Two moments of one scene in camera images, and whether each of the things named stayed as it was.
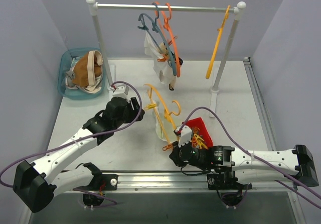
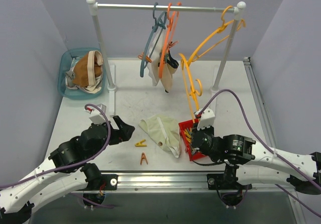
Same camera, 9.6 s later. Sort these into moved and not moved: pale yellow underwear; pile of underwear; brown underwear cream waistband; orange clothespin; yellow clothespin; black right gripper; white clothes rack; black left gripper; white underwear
Moved: orange clothespin; black left gripper; black right gripper; yellow clothespin; pale yellow underwear; white underwear
Not moved: pile of underwear; brown underwear cream waistband; white clothes rack
